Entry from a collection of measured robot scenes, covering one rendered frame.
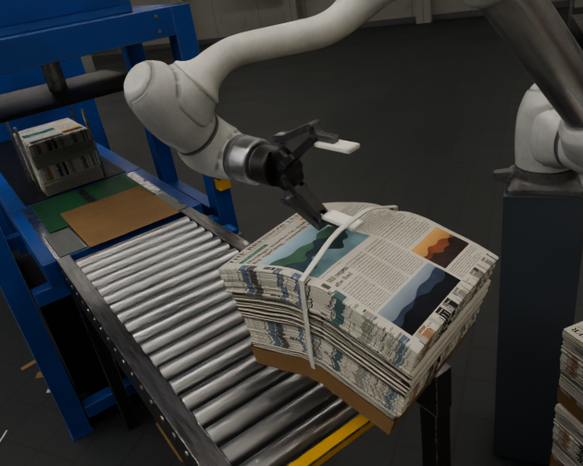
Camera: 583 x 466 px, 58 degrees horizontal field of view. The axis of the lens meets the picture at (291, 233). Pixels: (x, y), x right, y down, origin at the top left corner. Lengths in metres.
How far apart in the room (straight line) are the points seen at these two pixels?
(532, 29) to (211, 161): 0.63
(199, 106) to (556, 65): 0.68
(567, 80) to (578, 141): 0.16
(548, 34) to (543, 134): 0.38
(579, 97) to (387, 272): 0.57
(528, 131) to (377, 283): 0.76
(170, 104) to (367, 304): 0.46
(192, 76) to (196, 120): 0.07
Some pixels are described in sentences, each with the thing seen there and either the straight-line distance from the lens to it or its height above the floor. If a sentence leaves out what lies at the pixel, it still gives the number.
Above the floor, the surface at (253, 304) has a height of 1.09.
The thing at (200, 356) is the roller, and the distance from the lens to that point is 1.39.
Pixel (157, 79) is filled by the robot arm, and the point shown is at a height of 1.50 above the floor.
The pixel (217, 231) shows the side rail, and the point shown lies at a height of 0.80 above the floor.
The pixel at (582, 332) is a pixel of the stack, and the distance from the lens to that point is 1.34.
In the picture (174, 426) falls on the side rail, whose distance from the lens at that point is 1.23.
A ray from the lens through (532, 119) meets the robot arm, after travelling 1.47.
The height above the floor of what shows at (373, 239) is 1.18.
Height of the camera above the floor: 1.64
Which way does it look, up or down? 27 degrees down
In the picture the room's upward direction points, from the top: 10 degrees counter-clockwise
